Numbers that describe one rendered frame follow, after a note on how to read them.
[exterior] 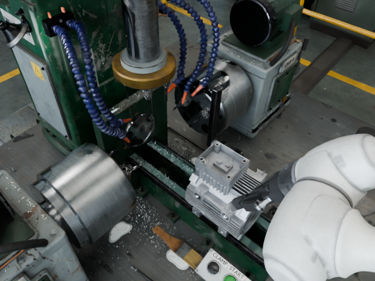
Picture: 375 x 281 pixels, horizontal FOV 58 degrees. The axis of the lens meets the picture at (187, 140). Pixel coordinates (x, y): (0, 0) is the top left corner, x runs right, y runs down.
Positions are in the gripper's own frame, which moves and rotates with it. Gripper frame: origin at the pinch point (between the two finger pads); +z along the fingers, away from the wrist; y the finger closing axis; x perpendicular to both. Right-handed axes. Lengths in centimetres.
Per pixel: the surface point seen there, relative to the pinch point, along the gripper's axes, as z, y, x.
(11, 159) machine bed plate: 72, 27, -62
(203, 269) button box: 3.5, 18.9, 5.2
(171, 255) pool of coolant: 33.9, 13.3, 3.8
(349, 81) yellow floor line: 112, -248, 29
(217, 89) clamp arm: 0.7, -19.0, -28.2
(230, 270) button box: -0.4, 15.4, 8.8
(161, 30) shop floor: 208, -192, -137
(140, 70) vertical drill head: -1.1, -0.9, -44.4
